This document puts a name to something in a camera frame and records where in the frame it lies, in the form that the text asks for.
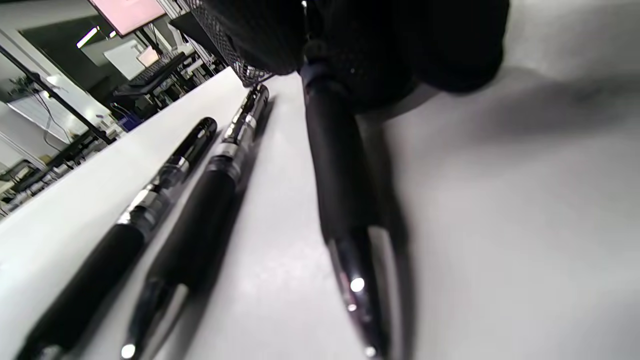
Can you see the black mesh pen holder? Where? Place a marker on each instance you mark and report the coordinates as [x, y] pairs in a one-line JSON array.
[[235, 60]]

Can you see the person's right hand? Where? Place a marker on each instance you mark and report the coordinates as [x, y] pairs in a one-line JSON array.
[[380, 45]]

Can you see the black click pen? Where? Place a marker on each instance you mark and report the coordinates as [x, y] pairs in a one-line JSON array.
[[200, 220], [340, 175], [100, 265]]

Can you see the black metal frame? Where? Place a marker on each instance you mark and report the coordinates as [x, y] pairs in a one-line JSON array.
[[55, 97]]

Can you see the rows of ceiling light strips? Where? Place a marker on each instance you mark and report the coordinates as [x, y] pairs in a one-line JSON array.
[[87, 37]]

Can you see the black keyboard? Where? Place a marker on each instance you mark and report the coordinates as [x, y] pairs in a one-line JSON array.
[[160, 67]]

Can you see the black keyboard stand tray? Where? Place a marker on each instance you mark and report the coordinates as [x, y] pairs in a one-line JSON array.
[[150, 82]]

